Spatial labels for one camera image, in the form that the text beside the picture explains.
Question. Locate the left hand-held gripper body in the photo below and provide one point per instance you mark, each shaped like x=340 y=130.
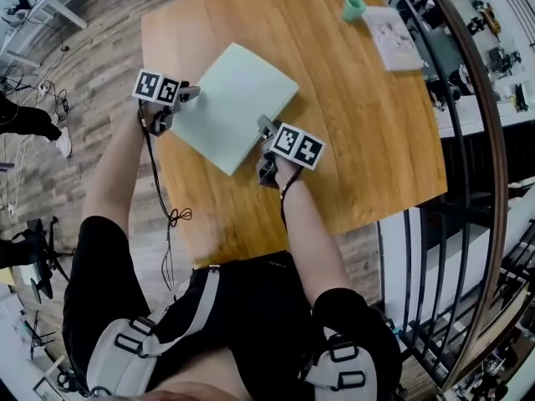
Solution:
x=156 y=88

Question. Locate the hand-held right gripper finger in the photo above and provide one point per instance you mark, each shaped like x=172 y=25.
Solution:
x=265 y=124

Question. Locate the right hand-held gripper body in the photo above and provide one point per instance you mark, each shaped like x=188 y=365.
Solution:
x=297 y=146

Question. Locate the light green object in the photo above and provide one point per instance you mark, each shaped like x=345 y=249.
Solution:
x=234 y=107

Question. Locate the person's left forearm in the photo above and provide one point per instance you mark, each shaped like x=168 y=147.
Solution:
x=119 y=174

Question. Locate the person's right forearm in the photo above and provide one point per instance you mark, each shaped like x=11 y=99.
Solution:
x=311 y=232

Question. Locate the white power strip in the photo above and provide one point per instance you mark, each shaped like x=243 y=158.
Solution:
x=44 y=88

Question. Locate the white desk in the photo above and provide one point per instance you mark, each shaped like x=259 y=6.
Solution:
x=54 y=2

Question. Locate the white printed booklet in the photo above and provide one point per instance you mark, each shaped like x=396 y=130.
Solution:
x=393 y=38

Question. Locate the green cup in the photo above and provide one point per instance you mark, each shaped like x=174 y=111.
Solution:
x=353 y=8

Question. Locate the person's black shirt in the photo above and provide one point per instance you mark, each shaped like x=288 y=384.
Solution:
x=251 y=307

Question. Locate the black metal railing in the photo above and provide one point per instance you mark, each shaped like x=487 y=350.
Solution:
x=489 y=148

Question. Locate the black office chair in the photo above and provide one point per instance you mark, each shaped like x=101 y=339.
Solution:
x=37 y=257

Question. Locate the white display shelf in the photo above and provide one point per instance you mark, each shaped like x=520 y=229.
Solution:
x=501 y=48

